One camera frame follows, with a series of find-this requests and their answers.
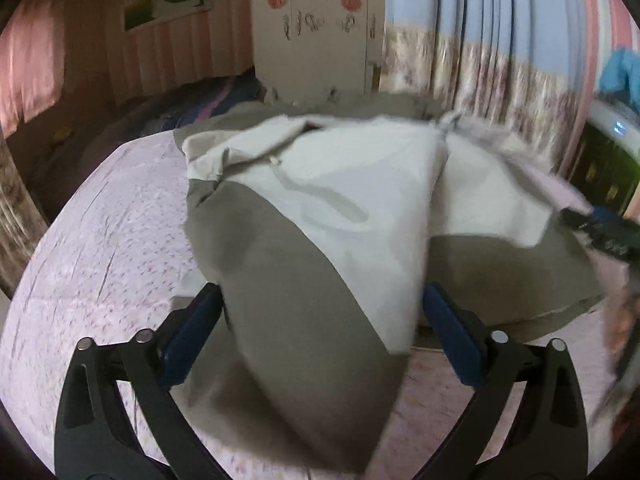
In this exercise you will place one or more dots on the pink curtain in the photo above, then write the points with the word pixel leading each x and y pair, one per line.
pixel 30 70

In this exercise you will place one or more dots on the blue striped floral curtain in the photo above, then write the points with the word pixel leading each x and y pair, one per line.
pixel 500 35

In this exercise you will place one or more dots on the white wardrobe with flower stickers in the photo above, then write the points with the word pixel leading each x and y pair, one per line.
pixel 320 60

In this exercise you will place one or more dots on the person's right hand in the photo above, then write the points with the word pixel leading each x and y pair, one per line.
pixel 622 72

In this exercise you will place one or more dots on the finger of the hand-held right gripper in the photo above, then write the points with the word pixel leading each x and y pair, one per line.
pixel 575 219
pixel 612 245

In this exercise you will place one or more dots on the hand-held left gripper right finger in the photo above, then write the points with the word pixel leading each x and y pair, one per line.
pixel 450 332

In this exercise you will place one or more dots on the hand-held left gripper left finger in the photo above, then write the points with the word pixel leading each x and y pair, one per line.
pixel 192 332

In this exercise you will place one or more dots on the bed with striped blanket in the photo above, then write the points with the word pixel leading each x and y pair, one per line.
pixel 150 115

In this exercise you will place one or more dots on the grey and cream hoodie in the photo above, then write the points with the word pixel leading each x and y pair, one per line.
pixel 310 270

